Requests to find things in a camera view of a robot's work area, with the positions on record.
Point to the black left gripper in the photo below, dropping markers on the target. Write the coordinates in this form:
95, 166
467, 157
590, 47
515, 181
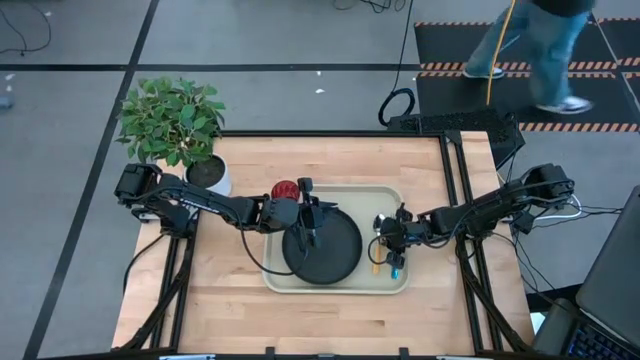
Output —
311, 217

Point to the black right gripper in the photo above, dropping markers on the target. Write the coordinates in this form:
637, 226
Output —
407, 234

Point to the beige plastic tray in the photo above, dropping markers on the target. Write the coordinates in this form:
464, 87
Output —
350, 197

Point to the red ribbed cup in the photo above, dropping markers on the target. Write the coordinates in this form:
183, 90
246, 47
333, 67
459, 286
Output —
285, 190

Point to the black round plate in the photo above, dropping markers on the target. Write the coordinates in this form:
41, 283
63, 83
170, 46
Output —
335, 255

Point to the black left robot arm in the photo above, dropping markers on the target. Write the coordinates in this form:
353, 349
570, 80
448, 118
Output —
210, 205

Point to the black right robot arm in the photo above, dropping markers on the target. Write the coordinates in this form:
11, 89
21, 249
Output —
480, 215

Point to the white plant pot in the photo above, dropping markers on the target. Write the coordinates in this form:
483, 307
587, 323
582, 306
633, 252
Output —
210, 175

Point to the black striped-edge floor mat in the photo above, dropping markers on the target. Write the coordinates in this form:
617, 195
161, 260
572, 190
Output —
440, 42
625, 42
450, 97

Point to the green leafy plant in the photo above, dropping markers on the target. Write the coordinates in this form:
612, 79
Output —
170, 120

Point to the grey rounded case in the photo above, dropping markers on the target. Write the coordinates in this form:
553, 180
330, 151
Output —
552, 327

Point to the dark grey laptop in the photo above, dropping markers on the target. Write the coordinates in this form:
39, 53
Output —
615, 280

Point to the black backlit keyboard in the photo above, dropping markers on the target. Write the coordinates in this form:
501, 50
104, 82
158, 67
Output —
595, 345

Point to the person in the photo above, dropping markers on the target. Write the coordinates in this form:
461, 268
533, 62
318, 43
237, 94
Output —
550, 45

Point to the black metal table frame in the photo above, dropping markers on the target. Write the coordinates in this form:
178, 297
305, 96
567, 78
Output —
325, 133

